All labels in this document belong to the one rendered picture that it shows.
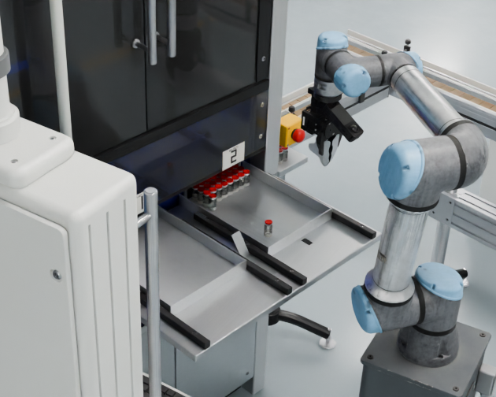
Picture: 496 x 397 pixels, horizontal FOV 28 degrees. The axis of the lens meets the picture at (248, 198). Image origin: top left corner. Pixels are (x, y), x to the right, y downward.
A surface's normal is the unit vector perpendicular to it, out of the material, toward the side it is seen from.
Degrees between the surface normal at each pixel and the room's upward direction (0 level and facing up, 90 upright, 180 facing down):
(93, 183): 0
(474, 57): 0
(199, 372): 90
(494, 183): 90
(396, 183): 83
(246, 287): 0
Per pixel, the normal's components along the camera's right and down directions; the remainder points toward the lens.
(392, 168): -0.93, 0.05
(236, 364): 0.72, 0.41
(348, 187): 0.04, -0.83
